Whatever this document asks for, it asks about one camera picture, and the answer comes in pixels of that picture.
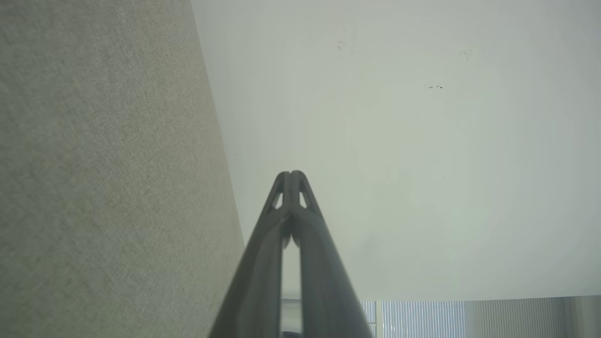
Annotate white vertical window blinds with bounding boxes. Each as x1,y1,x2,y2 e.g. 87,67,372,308
361,296,601,338

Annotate grey fabric sofa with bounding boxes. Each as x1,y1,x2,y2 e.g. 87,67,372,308
0,0,246,338

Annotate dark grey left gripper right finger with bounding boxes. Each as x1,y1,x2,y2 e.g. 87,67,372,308
291,170,374,338

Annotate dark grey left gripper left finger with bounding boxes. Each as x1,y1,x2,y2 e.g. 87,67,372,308
209,171,293,338

